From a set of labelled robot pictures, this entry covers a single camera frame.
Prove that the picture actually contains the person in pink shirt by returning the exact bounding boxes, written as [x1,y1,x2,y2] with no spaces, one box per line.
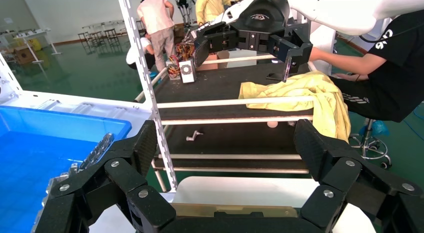
[136,0,176,73]

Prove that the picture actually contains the blue plastic bin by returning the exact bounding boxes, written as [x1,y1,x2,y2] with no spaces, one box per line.
[0,105,133,233]

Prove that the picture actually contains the yellow cloth coat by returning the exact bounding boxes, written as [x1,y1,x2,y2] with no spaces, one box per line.
[238,70,352,144]

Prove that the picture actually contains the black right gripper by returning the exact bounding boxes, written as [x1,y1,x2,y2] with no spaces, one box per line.
[193,0,314,83]

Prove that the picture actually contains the person in yellow coat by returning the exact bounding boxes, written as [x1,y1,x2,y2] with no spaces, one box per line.
[195,0,233,26]

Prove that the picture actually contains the white work table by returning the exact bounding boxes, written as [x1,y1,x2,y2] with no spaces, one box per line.
[0,27,63,65]

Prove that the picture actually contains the small metal bolt piece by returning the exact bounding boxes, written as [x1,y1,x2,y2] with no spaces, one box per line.
[185,130,205,142]

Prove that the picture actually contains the chrome swivel stool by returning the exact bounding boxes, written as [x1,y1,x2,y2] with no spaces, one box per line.
[347,118,394,170]

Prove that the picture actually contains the brown cardboard box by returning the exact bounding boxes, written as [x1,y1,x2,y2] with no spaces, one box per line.
[197,50,231,72]

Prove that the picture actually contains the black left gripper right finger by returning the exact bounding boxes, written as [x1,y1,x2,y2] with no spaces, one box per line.
[294,118,424,233]

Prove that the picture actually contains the person in white shirt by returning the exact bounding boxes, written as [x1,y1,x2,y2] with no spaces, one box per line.
[125,34,157,72]

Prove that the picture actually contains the silver power supply box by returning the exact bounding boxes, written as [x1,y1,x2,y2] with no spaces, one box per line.
[178,59,197,84]

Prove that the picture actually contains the long metal bracket part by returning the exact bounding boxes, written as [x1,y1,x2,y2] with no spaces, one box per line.
[41,162,80,208]
[78,132,116,172]

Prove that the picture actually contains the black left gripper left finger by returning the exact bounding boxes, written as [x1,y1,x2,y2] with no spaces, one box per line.
[34,119,177,233]

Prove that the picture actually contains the person in black shirt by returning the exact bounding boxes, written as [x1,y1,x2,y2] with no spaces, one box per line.
[308,9,424,124]

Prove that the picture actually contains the blue plastic bag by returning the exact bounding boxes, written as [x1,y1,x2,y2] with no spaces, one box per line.
[359,120,391,138]

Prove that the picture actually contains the group of dark stools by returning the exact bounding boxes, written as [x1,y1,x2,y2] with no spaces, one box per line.
[77,27,121,50]

